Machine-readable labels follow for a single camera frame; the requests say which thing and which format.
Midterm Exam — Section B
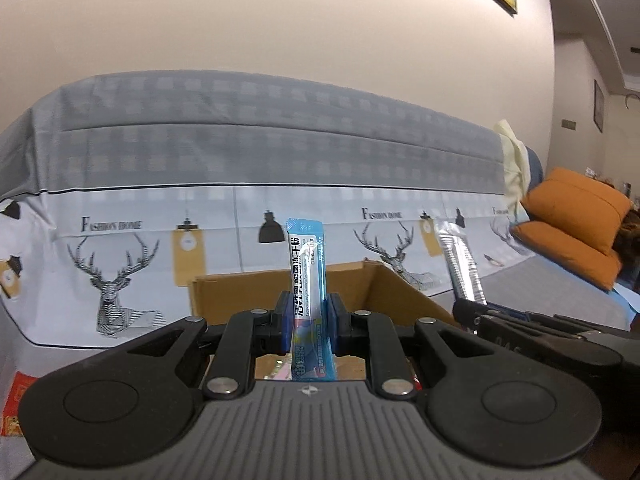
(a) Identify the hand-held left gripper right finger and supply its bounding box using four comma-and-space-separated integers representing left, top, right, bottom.
322, 294, 506, 402

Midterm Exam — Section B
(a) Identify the small framed wall picture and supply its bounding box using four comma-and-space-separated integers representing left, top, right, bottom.
593, 79, 606, 134

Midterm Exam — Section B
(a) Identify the brown cardboard box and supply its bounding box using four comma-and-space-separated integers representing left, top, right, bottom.
187, 258, 468, 396

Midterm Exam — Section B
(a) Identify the blue stick snack packet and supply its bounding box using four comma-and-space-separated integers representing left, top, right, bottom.
284, 217, 338, 381

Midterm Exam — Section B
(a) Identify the red printed packet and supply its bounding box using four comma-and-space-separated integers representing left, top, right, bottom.
0, 371, 42, 437

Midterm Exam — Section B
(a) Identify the cream cloth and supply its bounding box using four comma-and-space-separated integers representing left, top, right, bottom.
494, 119, 532, 223

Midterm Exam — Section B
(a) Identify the dark brown furry object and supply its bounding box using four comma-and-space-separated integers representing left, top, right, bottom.
613, 209, 640, 277

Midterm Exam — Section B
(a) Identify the orange cushion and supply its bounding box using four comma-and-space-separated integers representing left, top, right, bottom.
509, 220, 623, 293
520, 167, 633, 256

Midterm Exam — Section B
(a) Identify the silver stick snack packet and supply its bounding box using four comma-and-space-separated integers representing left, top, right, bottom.
434, 217, 487, 306

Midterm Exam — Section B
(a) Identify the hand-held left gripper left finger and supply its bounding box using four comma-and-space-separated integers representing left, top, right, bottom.
107, 292, 294, 402

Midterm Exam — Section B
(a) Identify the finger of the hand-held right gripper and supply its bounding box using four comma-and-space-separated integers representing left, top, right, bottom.
452, 299, 490, 335

